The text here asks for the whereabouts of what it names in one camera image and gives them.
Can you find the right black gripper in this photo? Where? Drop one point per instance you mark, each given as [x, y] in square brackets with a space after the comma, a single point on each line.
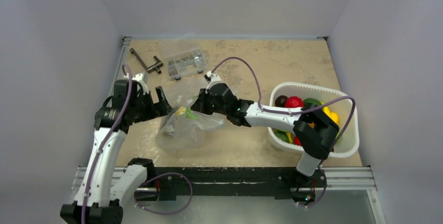
[207, 101]

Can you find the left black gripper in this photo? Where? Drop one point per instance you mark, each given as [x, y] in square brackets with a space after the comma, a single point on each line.
[157, 109]

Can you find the clear plastic bag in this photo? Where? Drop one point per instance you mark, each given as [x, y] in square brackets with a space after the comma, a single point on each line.
[183, 128]

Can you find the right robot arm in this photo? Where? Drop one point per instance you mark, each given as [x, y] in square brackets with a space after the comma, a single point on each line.
[315, 130]

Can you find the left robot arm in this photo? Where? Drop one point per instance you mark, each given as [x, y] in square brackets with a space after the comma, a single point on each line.
[98, 200]

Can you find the dark red fake fruit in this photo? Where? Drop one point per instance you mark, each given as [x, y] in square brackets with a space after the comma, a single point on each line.
[280, 101]

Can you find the dark green fake avocado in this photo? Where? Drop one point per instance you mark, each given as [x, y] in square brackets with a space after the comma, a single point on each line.
[313, 101]

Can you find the yellow fake banana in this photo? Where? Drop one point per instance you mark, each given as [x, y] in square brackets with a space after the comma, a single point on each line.
[327, 111]

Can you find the yellow fake lemon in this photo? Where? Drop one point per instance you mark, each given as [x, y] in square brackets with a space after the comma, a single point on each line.
[335, 118]

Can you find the clear plastic screw box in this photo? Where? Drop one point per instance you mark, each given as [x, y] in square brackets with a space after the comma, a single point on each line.
[183, 57]

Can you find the red apple in basket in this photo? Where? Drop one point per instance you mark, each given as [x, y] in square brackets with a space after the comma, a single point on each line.
[296, 141]

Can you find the white plastic basket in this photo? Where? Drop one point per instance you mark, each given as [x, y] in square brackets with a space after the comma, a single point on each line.
[349, 141]

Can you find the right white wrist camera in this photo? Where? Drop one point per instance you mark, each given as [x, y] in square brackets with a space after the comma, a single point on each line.
[212, 79]

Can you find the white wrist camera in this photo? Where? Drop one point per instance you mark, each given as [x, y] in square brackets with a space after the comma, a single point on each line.
[141, 79]
[212, 79]

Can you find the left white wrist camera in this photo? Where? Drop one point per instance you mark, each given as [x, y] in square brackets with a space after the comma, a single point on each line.
[141, 79]

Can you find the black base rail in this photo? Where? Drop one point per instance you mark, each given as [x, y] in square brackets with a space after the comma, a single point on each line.
[276, 182]

